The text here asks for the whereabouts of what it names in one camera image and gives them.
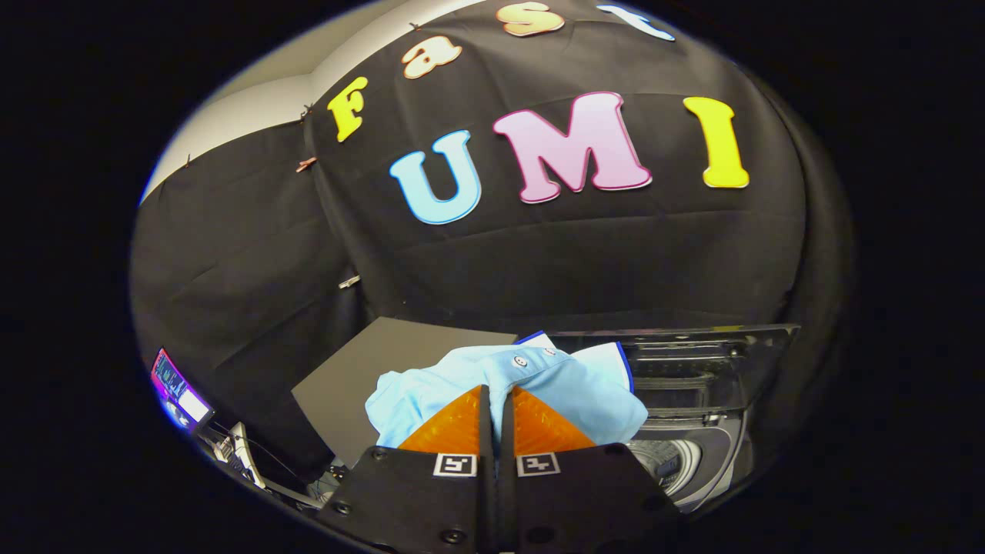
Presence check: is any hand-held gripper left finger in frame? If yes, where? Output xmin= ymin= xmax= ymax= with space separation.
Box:
xmin=317 ymin=383 xmax=497 ymax=554

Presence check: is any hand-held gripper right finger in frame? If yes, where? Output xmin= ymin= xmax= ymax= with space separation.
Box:
xmin=496 ymin=385 xmax=682 ymax=554

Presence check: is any light blue polo shirt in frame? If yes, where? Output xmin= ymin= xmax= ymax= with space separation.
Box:
xmin=366 ymin=331 xmax=649 ymax=451

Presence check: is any dark grey washing machine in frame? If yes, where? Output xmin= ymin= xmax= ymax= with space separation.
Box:
xmin=623 ymin=412 xmax=753 ymax=514

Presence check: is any transparent washing machine lid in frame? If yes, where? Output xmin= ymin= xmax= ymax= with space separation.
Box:
xmin=550 ymin=325 xmax=801 ymax=422

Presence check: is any black backdrop cloth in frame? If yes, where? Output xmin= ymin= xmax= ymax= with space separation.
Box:
xmin=129 ymin=0 xmax=855 ymax=493

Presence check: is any computer monitor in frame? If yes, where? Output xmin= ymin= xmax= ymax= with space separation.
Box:
xmin=150 ymin=348 xmax=216 ymax=433

